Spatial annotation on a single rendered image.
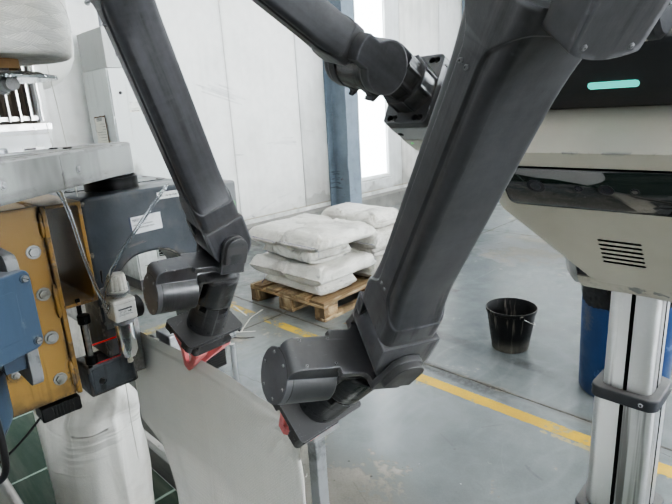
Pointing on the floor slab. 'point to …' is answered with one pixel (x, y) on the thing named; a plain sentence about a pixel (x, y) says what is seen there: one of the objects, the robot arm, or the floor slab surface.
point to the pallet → (288, 300)
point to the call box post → (318, 472)
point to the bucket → (511, 323)
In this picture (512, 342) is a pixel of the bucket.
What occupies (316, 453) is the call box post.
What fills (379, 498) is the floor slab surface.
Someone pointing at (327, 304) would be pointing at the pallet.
